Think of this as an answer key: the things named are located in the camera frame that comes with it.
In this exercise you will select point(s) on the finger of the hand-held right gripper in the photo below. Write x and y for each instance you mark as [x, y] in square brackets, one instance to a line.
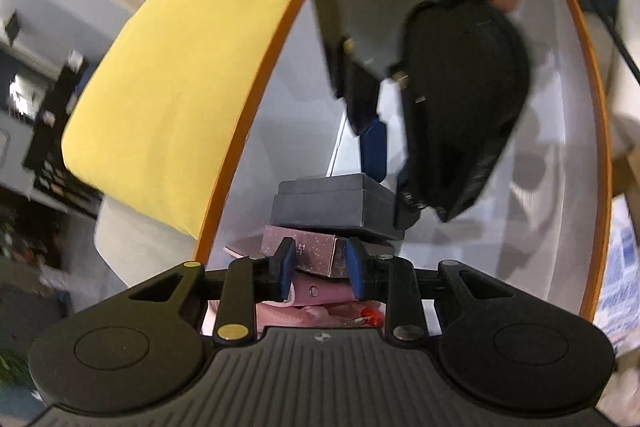
[374, 152]
[406, 209]

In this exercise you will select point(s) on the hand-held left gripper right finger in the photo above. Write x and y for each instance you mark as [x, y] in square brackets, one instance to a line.
[356, 269]

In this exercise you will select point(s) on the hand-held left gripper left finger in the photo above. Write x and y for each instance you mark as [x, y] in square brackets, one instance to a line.
[284, 269]

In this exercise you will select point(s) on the purple printed card box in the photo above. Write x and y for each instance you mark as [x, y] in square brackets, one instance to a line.
[315, 257]

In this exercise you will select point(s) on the pink snap pouch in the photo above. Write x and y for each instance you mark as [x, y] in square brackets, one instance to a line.
[325, 292]

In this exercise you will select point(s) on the dark grey box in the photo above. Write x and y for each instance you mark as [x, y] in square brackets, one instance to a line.
[325, 207]

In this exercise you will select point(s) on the orange cardboard box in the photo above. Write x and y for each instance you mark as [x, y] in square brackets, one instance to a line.
[500, 257]

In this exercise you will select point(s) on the yellow cushion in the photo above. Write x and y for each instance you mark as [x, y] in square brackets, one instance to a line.
[175, 107]

